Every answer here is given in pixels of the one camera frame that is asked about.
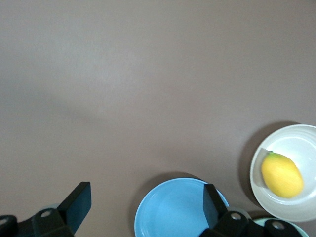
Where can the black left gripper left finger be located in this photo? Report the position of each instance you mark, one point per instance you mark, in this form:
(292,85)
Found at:
(74,209)

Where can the beige plate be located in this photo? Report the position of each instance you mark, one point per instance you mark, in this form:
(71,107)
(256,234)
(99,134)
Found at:
(286,138)

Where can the light green plate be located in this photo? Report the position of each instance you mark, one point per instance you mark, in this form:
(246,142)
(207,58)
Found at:
(296,228)

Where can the yellow lemon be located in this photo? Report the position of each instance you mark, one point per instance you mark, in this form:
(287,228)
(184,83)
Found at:
(281,174)

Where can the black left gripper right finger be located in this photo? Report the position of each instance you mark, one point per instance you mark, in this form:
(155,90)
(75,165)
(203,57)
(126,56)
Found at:
(213,207)

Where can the blue plate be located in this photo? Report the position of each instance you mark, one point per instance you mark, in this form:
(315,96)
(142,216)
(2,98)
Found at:
(172,209)

